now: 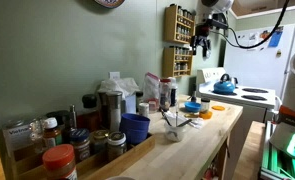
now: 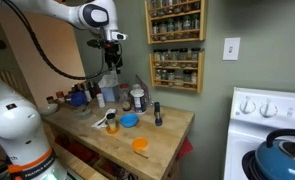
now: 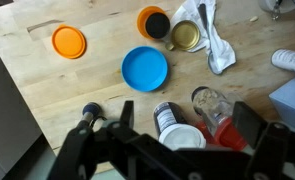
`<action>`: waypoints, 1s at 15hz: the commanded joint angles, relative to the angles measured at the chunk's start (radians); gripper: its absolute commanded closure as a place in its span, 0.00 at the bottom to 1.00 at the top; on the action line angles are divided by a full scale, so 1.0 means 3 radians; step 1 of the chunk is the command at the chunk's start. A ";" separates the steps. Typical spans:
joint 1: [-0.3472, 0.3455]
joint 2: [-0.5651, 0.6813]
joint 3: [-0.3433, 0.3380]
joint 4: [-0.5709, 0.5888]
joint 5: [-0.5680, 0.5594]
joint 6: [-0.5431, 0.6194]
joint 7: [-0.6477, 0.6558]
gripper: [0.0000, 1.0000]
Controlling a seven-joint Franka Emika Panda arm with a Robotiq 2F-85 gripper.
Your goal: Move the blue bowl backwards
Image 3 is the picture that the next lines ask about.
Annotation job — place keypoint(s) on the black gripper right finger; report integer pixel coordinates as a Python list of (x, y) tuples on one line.
[(248, 123)]

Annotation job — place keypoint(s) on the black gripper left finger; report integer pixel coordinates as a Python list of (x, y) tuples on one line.
[(127, 115)]

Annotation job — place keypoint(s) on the blue plastic bowl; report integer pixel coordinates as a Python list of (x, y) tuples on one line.
[(144, 68)]

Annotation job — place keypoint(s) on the blue tipped metal utensil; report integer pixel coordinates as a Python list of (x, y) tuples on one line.
[(90, 114)]

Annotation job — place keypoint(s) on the red capped spice jar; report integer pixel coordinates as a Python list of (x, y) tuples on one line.
[(215, 110)]

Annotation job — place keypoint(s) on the white capped spice jar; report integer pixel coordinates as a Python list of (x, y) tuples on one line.
[(172, 129)]

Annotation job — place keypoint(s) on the light blue box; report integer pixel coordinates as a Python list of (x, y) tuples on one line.
[(283, 100)]

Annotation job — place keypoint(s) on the white crumpled cloth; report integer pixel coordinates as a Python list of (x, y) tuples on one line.
[(220, 54)]

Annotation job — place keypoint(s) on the white labelled bottle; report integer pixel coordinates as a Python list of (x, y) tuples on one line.
[(284, 59)]

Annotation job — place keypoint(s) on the orange plastic lid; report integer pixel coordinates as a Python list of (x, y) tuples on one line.
[(68, 42)]

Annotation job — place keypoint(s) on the orange cup with black lid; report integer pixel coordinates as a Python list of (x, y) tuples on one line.
[(153, 23)]

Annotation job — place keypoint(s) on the gold metal measuring cup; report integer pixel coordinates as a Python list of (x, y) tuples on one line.
[(184, 36)]

